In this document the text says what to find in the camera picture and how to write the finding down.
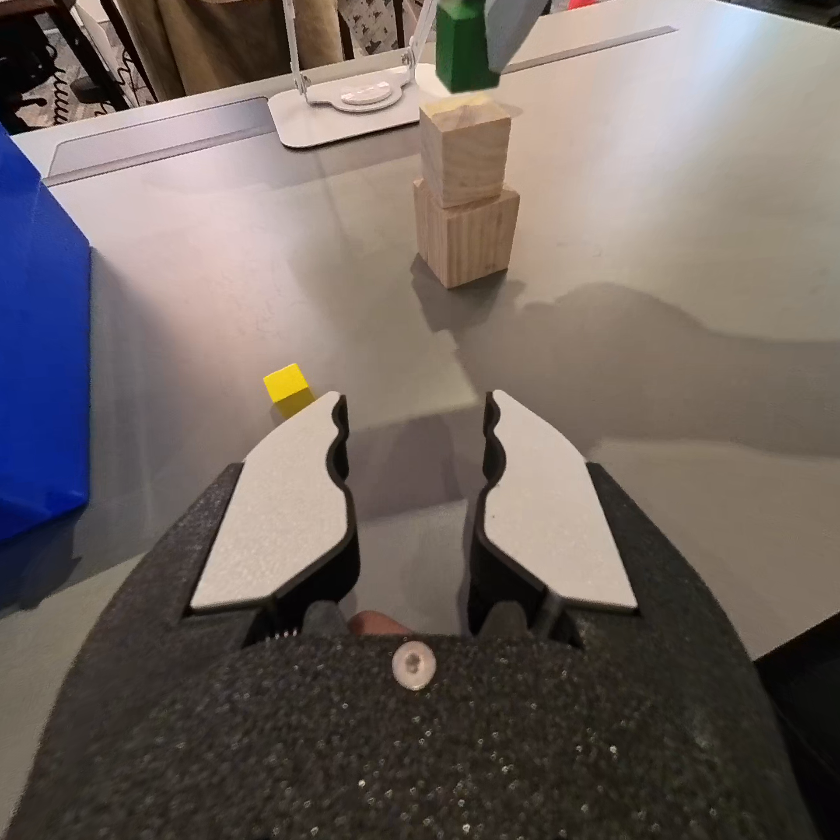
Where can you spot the white black-patterned cloth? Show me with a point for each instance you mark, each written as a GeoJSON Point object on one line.
{"type": "Point", "coordinates": [371, 26]}

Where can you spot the large plain wooden cube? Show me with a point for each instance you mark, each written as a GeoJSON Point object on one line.
{"type": "Point", "coordinates": [469, 239]}

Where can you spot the white document stand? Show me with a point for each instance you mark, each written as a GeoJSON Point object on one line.
{"type": "Point", "coordinates": [315, 124]}

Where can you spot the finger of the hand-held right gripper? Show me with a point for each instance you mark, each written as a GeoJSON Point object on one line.
{"type": "Point", "coordinates": [512, 26]}

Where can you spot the instruction sign on stand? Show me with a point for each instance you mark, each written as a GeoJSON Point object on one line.
{"type": "Point", "coordinates": [216, 46]}

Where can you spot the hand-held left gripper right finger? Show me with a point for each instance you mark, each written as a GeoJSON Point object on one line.
{"type": "Point", "coordinates": [551, 518]}

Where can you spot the green wooden cube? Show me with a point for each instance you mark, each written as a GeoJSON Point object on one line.
{"type": "Point", "coordinates": [463, 56]}

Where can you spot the blue plastic bin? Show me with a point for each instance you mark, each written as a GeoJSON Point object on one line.
{"type": "Point", "coordinates": [39, 361]}

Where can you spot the medium plain wooden cube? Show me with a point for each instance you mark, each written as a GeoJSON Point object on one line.
{"type": "Point", "coordinates": [466, 154]}

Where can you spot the brown side desk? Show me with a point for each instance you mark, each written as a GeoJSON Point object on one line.
{"type": "Point", "coordinates": [85, 39]}

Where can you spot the small yellow wooden cube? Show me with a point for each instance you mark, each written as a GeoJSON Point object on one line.
{"type": "Point", "coordinates": [287, 390]}

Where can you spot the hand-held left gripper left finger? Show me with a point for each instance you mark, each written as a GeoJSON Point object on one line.
{"type": "Point", "coordinates": [279, 518]}

